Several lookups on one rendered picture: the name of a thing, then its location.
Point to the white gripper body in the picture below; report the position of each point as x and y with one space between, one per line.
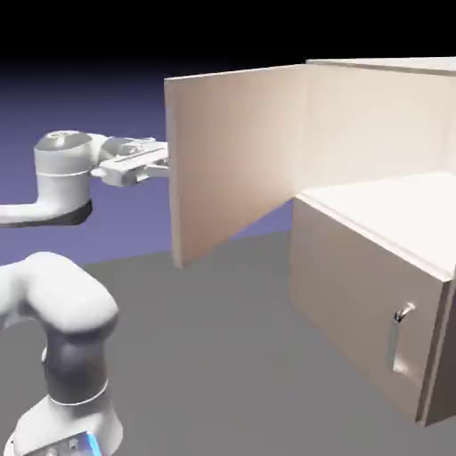
119 171

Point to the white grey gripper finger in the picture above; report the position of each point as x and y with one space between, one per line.
156 171

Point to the tall light wood cabinet door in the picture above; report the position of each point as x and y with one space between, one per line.
231 160

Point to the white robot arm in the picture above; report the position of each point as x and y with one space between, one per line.
62 178

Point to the light wood cabinet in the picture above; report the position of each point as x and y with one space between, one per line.
374 124

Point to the short light wood cabinet door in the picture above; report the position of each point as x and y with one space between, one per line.
349 292

